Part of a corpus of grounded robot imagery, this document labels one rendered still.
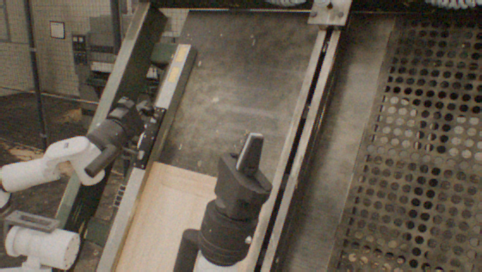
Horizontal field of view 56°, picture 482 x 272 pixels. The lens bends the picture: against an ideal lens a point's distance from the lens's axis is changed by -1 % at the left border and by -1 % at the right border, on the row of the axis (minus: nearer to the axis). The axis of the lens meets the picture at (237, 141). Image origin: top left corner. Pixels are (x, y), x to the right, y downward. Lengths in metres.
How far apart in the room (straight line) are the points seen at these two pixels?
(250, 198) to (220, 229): 0.08
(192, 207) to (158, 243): 0.14
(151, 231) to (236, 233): 0.68
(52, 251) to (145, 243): 0.54
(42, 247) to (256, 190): 0.41
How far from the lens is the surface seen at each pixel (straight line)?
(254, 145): 0.68
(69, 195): 1.59
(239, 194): 0.66
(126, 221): 1.40
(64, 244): 0.87
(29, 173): 1.27
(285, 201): 1.10
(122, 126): 1.28
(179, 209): 1.32
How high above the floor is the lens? 1.84
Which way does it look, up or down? 17 degrees down
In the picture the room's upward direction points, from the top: straight up
